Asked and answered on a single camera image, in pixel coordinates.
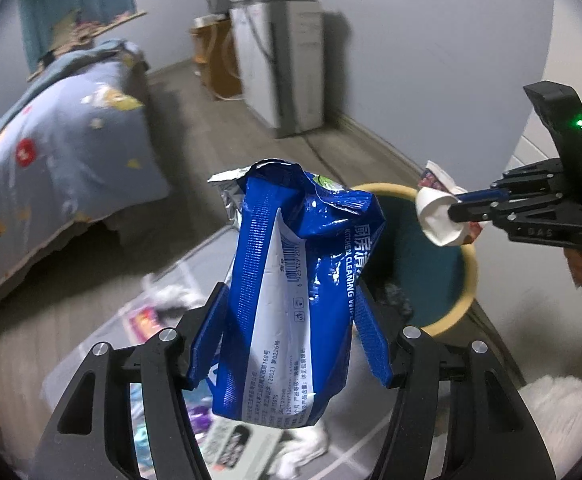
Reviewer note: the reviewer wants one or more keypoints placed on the white fluffy cloth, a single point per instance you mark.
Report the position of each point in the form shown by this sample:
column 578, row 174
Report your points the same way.
column 566, row 415

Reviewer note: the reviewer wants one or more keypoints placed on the teal blister pack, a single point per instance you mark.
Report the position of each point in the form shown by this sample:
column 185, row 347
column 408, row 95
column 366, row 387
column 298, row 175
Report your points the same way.
column 140, row 430

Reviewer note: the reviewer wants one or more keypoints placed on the white appliance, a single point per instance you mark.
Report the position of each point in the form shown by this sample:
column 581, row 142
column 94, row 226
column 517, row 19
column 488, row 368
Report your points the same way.
column 281, row 60

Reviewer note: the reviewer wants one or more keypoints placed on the bed with blue duvet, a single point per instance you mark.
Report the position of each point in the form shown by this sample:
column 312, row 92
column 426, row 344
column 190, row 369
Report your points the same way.
column 46, row 170

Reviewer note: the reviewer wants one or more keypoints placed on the wooden headboard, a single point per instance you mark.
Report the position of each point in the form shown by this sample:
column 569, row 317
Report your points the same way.
column 121, row 17

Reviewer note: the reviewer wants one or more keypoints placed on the white printed wrapper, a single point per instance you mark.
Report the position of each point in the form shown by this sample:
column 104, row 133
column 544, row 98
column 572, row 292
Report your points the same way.
column 436, row 220

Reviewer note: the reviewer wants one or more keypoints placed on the teal bin with cream rim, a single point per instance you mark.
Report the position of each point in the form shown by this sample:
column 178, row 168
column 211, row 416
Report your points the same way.
column 421, row 270

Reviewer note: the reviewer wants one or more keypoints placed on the grey printed booklet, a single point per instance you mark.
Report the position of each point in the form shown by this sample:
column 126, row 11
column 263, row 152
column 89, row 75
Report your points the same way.
column 236, row 447

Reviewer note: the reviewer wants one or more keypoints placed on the white crumpled tissue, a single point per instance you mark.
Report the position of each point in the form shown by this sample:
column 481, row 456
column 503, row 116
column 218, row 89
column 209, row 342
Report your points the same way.
column 171, row 297
column 303, row 452

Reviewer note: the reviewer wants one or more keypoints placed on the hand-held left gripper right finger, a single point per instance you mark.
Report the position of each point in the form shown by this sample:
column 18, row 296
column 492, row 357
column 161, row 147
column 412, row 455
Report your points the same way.
column 371, row 345

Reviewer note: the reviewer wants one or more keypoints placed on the purple packet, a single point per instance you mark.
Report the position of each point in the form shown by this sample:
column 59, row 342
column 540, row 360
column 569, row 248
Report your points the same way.
column 200, row 420

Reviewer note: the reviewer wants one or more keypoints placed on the blue wet wipes packet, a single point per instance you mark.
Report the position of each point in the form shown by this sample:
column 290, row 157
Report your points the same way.
column 291, row 285

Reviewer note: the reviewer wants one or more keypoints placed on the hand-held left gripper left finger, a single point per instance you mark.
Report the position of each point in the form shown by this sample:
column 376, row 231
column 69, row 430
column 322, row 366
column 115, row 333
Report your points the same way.
column 206, row 340

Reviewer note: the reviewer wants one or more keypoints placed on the wooden cabinet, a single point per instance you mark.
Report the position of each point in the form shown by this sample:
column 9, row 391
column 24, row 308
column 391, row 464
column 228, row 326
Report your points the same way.
column 216, row 60

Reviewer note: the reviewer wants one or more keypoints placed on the pink wrapper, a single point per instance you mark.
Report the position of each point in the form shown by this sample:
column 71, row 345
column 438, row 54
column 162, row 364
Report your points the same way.
column 146, row 322

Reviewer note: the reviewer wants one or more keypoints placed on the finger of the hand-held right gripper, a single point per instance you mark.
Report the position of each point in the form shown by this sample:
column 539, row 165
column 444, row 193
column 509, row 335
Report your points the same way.
column 471, row 214
column 476, row 195

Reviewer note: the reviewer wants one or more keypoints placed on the person's right hand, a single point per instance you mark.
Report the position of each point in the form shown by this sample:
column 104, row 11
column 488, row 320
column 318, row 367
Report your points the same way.
column 577, row 265

